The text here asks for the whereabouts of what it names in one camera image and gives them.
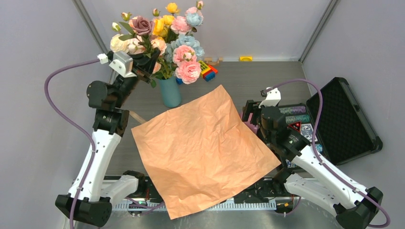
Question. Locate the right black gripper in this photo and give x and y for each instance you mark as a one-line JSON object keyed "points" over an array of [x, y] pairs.
{"points": [[251, 106]]}

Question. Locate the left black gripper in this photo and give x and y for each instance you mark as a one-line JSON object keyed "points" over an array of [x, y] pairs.
{"points": [[145, 67]]}

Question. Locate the pale pink rose stem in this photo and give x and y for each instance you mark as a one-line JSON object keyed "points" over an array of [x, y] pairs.
{"points": [[135, 46]]}

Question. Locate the peach pink rose stem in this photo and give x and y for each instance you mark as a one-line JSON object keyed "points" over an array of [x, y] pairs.
{"points": [[159, 43]]}

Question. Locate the teal ceramic vase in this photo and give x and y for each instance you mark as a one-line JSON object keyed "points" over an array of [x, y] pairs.
{"points": [[170, 92]]}

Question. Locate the cream white rose stems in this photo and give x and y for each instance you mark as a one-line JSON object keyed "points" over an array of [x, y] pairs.
{"points": [[116, 44]]}

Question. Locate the mauve rose stem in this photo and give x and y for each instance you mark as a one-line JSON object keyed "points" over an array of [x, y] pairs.
{"points": [[140, 27]]}

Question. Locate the tan satin ribbon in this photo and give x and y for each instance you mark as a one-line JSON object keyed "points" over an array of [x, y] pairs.
{"points": [[137, 117]]}

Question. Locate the yellow rose stems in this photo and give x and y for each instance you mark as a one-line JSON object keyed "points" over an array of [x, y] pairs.
{"points": [[162, 24]]}

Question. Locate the peach wrapping paper sheet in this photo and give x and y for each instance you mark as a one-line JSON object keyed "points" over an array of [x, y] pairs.
{"points": [[201, 153]]}

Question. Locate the light blue flower stem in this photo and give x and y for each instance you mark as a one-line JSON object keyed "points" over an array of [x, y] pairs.
{"points": [[176, 40]]}

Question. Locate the paper flower bouquet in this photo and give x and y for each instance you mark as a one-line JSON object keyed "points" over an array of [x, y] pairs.
{"points": [[180, 63]]}

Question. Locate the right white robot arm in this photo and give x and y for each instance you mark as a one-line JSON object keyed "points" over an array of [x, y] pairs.
{"points": [[353, 205]]}

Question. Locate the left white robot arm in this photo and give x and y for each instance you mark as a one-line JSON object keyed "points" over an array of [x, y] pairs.
{"points": [[85, 200]]}

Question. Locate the pink plastic box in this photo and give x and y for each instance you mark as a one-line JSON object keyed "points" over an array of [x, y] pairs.
{"points": [[252, 127]]}

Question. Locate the red triangle card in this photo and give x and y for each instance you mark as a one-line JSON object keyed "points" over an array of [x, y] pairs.
{"points": [[296, 126]]}

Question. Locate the yellow toy block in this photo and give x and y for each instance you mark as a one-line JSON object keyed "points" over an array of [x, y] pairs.
{"points": [[245, 58]]}

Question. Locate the colourful toy block house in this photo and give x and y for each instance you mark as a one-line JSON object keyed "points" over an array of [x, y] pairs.
{"points": [[207, 71]]}

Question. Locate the pink peach rose stems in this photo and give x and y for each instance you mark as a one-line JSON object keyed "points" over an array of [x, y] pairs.
{"points": [[191, 19]]}

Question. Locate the wooden toy piece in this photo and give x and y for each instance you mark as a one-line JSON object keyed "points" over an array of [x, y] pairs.
{"points": [[212, 62]]}

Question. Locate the black poker chip case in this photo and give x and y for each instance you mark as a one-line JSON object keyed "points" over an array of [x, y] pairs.
{"points": [[344, 134]]}

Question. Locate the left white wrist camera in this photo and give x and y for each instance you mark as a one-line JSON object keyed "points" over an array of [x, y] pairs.
{"points": [[120, 62]]}

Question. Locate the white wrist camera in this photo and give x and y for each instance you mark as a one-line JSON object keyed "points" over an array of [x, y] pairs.
{"points": [[272, 97], [120, 62]]}

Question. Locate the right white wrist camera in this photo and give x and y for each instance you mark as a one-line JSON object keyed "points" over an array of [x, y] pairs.
{"points": [[272, 97]]}

